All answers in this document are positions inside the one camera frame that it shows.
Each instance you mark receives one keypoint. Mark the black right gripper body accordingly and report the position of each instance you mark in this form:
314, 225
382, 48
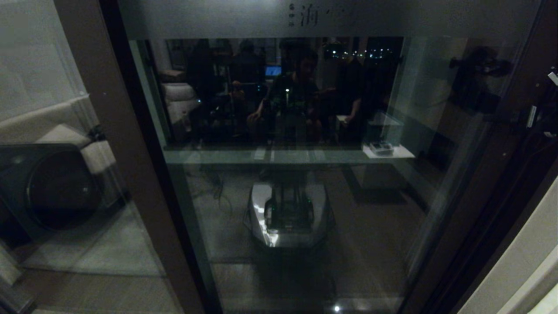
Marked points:
542, 113

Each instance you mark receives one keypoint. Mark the brown framed sliding glass door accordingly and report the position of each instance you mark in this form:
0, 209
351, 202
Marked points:
348, 196

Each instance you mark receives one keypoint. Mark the dark brown door jamb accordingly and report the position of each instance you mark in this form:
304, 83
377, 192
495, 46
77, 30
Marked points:
501, 253

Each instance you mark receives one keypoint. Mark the brown framed fixed glass panel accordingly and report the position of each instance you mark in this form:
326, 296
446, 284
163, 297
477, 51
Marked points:
144, 196

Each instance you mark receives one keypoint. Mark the light beige sofa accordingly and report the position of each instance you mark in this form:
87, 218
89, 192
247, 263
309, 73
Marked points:
98, 157

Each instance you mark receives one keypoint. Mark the light grey rug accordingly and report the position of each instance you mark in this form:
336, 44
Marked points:
100, 248

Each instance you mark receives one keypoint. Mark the dark grey upholstered seat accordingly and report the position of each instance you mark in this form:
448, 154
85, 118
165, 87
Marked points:
48, 187

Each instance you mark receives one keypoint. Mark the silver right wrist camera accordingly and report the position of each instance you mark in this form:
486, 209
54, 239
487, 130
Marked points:
553, 78

